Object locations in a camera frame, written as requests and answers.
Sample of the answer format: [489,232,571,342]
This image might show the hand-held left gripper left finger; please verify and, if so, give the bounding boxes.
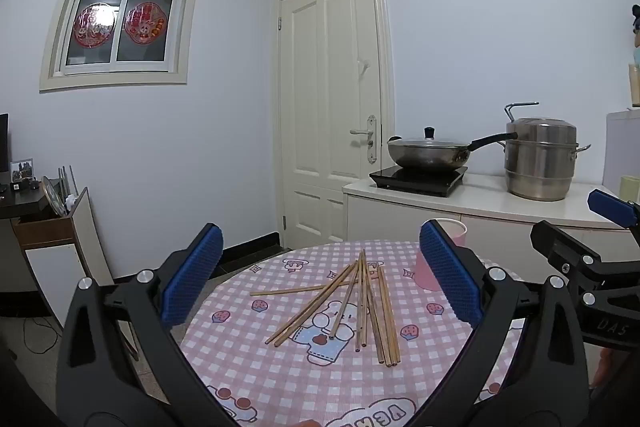
[56,223,241,427]

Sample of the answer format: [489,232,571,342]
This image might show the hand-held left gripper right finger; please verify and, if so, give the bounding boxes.
[419,220,591,427]

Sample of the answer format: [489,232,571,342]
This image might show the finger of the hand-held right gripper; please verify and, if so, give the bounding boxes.
[530,221,640,308]
[587,189,640,230]

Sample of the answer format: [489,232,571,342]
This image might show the pink cup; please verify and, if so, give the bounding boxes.
[415,218,468,293]

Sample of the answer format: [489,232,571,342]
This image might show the bundle of wooden chopsticks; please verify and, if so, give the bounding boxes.
[250,248,401,367]

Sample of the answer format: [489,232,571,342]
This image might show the person's right hand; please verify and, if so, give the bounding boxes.
[594,348,623,390]

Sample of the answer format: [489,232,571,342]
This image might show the pale green cup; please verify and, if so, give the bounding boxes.
[620,175,640,204]

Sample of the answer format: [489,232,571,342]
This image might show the white appliance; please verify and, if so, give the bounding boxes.
[602,108,640,190]

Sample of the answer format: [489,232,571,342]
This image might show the stainless steel steamer pot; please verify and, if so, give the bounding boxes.
[502,102,592,202]

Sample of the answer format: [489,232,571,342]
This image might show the white kitchen cabinet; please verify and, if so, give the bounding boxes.
[342,171,640,288]

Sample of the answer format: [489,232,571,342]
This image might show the black induction cooker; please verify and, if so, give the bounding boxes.
[369,165,469,198]

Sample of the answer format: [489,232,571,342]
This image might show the pink checked tablecloth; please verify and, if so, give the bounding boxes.
[179,241,526,427]

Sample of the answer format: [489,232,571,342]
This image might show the wooden side cabinet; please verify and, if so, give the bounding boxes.
[11,187,115,333]

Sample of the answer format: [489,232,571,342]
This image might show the glass wok lid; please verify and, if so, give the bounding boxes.
[389,126,471,154]

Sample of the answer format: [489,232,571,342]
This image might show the grey metal rods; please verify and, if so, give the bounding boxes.
[57,164,81,200]

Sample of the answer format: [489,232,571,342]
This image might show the decorative plate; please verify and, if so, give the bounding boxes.
[41,176,68,218]

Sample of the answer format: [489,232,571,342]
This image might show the small figurine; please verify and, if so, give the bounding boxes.
[630,4,640,64]

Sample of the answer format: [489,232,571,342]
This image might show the dark wooden desk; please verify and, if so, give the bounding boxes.
[0,192,49,220]

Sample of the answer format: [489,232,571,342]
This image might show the cream panel door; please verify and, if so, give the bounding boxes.
[276,0,397,250]

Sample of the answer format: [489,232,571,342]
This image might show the cream framed window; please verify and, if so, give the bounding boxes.
[39,0,202,94]

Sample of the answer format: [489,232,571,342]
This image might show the black monitor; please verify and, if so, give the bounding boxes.
[0,113,10,172]

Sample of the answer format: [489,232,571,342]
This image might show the red paper-cut window decoration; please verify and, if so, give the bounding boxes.
[72,4,117,48]
[125,2,166,44]

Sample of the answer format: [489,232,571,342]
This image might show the steel wok with black handle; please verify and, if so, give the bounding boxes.
[387,133,519,172]

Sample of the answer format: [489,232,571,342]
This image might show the metal door handle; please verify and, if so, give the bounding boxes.
[350,114,378,165]

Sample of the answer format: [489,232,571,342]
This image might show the small photo frame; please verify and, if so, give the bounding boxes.
[10,158,34,182]

